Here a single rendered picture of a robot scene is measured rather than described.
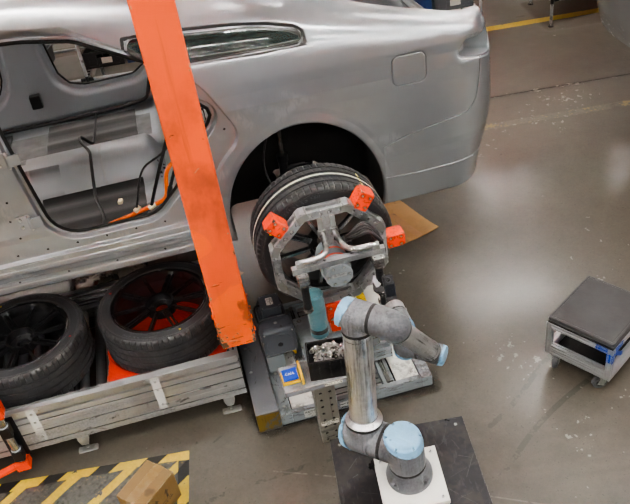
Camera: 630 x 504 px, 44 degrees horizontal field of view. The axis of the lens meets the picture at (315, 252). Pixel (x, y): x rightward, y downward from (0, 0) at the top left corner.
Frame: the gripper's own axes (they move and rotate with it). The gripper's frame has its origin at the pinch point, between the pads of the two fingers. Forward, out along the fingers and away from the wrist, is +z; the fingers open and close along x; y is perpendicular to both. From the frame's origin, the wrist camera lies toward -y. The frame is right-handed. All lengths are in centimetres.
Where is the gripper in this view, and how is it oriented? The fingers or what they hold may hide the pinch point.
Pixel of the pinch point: (378, 275)
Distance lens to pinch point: 351.6
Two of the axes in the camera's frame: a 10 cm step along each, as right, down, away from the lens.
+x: 9.6, -2.4, 1.2
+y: 1.2, 7.9, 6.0
